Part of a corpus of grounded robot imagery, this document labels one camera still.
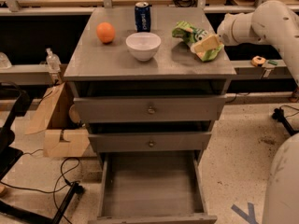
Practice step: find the grey drawer cabinet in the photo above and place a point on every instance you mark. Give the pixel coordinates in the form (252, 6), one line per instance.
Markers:
(109, 70)

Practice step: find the orange fruit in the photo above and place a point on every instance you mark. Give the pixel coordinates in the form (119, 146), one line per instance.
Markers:
(105, 32)

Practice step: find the clear sanitizer bottle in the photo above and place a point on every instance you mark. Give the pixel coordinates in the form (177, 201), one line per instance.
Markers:
(53, 61)

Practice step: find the black tripod leg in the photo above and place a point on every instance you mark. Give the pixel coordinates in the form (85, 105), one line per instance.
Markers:
(278, 115)

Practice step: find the green rice chip bag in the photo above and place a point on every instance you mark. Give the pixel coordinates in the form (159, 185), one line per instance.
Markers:
(190, 34)

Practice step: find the cardboard box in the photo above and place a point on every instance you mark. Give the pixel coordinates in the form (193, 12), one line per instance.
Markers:
(62, 135)

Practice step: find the grey open bottom drawer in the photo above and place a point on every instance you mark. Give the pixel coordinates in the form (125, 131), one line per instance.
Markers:
(152, 188)

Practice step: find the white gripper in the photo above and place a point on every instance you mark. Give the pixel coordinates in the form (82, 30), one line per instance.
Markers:
(224, 32)

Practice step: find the small green object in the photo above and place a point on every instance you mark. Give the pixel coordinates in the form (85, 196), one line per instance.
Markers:
(272, 62)

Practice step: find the blue pepsi can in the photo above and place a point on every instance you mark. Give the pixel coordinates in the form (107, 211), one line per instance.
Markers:
(142, 17)

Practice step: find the white bowl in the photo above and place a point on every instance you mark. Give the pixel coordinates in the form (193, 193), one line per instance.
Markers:
(143, 46)

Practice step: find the grey top drawer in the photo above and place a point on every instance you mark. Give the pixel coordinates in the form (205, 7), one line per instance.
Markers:
(149, 108)

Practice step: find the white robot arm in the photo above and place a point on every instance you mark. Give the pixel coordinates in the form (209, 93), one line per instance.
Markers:
(272, 23)

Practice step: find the yellow tape roll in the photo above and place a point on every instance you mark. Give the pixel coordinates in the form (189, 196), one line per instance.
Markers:
(258, 61)

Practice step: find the grey middle drawer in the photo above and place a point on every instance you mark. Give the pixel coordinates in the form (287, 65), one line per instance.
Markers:
(127, 142)

